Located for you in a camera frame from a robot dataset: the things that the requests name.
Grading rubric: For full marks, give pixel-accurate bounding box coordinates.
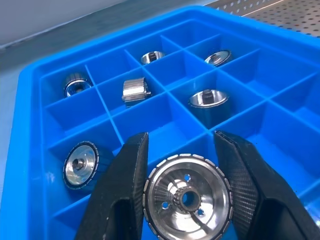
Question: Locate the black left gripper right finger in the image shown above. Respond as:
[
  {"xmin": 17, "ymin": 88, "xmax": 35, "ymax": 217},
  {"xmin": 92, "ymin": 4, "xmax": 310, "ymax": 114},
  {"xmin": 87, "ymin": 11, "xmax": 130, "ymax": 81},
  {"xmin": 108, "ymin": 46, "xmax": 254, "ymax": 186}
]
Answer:
[{"xmin": 214, "ymin": 129, "xmax": 320, "ymax": 240}]

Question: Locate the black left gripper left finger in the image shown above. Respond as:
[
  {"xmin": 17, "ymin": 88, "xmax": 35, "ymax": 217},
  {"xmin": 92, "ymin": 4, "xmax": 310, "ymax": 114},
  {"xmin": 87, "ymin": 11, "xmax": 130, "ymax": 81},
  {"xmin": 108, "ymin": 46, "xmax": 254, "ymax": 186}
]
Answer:
[{"xmin": 76, "ymin": 131, "xmax": 150, "ymax": 240}]

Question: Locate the metal roller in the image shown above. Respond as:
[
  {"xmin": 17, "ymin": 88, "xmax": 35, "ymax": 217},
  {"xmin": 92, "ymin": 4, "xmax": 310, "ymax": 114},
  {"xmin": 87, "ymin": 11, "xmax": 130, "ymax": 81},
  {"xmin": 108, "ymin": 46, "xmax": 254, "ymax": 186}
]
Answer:
[
  {"xmin": 203, "ymin": 49, "xmax": 233, "ymax": 67},
  {"xmin": 63, "ymin": 72, "xmax": 94, "ymax": 99},
  {"xmin": 187, "ymin": 88, "xmax": 230, "ymax": 127},
  {"xmin": 139, "ymin": 50, "xmax": 166, "ymax": 65},
  {"xmin": 62, "ymin": 140, "xmax": 111, "ymax": 195},
  {"xmin": 142, "ymin": 151, "xmax": 231, "ymax": 240},
  {"xmin": 121, "ymin": 76, "xmax": 152, "ymax": 108}
]

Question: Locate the blue plastic compartment tray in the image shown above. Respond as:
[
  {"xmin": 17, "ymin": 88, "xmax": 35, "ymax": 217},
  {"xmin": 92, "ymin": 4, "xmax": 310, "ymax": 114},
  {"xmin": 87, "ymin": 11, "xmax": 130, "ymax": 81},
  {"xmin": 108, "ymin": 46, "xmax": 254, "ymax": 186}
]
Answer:
[{"xmin": 6, "ymin": 4, "xmax": 320, "ymax": 240}]

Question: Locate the perforated steel tray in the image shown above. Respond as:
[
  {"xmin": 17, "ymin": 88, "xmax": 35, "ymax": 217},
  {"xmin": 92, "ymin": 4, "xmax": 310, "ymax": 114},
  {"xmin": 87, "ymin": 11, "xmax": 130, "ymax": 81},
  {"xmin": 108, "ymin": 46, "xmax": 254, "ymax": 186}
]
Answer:
[{"xmin": 204, "ymin": 0, "xmax": 320, "ymax": 38}]

